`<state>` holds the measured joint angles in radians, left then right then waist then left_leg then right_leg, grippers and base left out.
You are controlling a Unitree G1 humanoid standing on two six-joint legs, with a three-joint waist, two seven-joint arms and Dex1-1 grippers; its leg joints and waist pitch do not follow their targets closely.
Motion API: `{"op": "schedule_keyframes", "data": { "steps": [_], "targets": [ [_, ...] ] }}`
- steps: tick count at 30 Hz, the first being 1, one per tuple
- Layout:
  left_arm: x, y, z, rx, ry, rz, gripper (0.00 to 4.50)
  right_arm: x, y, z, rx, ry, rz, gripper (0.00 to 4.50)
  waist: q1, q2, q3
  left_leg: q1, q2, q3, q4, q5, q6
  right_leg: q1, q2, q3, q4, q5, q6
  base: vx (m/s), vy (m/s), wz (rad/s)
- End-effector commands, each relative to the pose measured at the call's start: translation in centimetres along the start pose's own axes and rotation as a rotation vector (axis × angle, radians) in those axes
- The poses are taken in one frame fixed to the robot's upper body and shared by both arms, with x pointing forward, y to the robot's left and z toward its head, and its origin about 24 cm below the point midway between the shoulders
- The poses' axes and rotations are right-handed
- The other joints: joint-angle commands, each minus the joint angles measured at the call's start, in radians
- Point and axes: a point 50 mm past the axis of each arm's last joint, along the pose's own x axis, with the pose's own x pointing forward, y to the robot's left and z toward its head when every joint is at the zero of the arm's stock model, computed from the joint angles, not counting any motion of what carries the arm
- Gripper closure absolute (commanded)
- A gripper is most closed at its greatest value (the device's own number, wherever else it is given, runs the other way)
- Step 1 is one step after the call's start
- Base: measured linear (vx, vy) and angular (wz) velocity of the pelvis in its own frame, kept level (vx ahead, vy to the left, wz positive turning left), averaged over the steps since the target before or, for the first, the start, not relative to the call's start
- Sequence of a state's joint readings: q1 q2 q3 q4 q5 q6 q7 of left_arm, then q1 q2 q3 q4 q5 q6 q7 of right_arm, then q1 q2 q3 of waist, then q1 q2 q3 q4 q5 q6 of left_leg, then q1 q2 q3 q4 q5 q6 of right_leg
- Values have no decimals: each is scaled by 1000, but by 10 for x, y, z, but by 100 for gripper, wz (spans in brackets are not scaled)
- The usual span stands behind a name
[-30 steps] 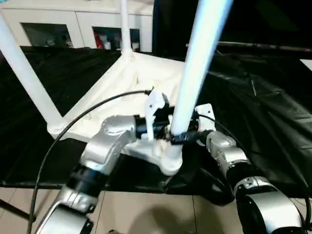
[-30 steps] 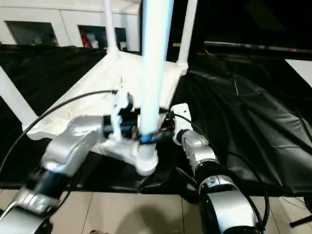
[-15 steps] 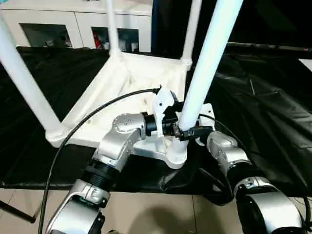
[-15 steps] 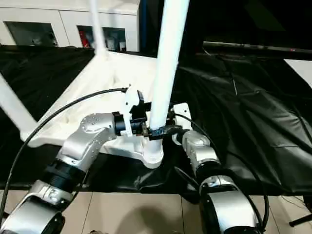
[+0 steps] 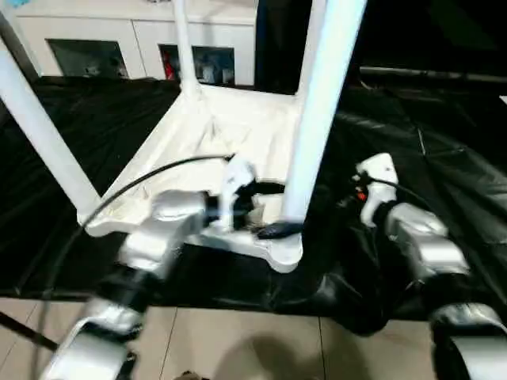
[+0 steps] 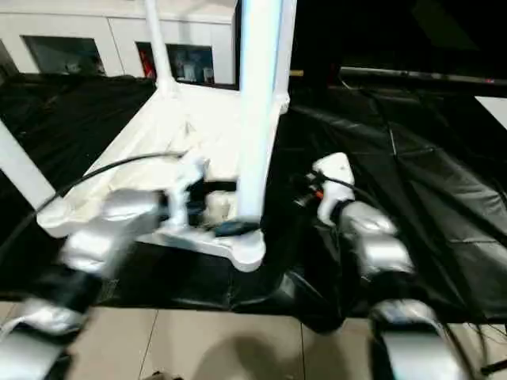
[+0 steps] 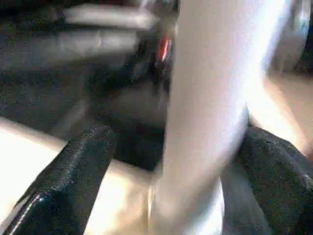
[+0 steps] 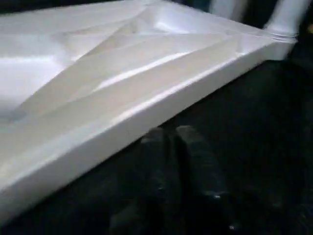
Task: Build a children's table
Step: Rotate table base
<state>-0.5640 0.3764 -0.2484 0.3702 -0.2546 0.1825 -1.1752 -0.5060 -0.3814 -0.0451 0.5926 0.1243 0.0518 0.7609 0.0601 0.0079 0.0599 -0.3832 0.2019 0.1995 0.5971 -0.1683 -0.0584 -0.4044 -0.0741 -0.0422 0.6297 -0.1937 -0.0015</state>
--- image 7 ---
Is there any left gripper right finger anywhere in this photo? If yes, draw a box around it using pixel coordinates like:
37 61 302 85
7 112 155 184
220 126 313 235

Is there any white plastic table leg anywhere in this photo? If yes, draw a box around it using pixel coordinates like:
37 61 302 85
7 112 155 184
149 0 294 235

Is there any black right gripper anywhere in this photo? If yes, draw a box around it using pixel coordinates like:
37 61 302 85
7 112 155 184
122 24 178 96

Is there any white plastic table top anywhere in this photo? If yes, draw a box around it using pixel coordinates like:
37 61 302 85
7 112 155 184
0 116 167 235

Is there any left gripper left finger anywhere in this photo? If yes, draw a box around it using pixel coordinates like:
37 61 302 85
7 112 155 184
4 124 117 235

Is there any black table mat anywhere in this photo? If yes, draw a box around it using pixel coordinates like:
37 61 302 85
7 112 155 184
0 14 172 172

